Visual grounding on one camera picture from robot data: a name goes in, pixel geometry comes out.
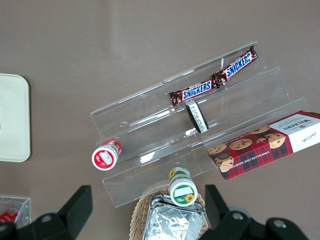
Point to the clear plastic box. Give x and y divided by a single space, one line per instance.
23 207

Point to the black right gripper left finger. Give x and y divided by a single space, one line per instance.
67 215

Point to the woven wicker basket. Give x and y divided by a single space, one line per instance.
138 217

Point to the cream plastic tray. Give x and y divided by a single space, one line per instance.
13 117

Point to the Walkers red tartan cookie box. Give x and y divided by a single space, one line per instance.
262 147

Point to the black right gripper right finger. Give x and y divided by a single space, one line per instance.
232 225

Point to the red-lid white drink bottle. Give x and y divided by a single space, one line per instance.
104 157

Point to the clear acrylic tiered display stand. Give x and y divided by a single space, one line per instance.
155 140

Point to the red can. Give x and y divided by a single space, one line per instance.
8 215

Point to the black and white small pack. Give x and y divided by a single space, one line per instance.
197 116

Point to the foil-wrapped triangular sandwich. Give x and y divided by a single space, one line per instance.
170 222

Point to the Snickers chocolate bar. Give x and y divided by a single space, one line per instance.
237 65
196 91

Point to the green-lid sunflower drink bottle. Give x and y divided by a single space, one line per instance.
183 192

